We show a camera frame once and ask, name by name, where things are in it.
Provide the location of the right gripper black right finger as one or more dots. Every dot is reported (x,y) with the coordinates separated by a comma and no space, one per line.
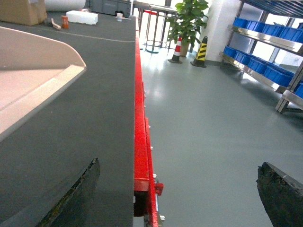
(281,196)

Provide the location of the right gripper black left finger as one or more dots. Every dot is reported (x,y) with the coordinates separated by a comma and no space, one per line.
(65,205)

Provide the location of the beige plastic dustpan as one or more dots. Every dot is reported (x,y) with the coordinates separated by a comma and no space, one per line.
(34,70)

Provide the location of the blue bin lower shelf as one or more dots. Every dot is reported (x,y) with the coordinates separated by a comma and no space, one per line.
(279,76)

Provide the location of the stainless steel shelf rack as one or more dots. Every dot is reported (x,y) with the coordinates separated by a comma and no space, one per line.
(269,39)

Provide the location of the blue bin on shelf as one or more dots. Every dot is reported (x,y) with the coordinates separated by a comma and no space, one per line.
(240,22)

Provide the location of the yellow black traffic cone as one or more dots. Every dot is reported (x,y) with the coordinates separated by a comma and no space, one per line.
(199,60)

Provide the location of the red white traffic cone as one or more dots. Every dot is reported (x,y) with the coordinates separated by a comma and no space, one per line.
(176,56)

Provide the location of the orange cylindrical can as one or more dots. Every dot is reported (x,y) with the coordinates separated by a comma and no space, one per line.
(65,23)

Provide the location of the white foam block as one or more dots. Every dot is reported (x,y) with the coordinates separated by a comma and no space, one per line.
(82,17)

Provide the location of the potted green plant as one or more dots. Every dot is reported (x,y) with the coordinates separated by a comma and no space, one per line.
(187,23)

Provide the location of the paper cup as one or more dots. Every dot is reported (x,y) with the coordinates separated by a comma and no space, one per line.
(119,16)

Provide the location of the large cardboard box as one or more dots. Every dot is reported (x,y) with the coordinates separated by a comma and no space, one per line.
(24,12)

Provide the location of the grey storage crate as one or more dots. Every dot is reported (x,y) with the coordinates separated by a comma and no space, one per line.
(111,7)

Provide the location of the red table frame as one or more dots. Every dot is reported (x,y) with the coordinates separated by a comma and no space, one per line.
(147,187)

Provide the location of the wooden handled brush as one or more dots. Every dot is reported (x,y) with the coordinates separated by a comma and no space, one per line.
(51,23)

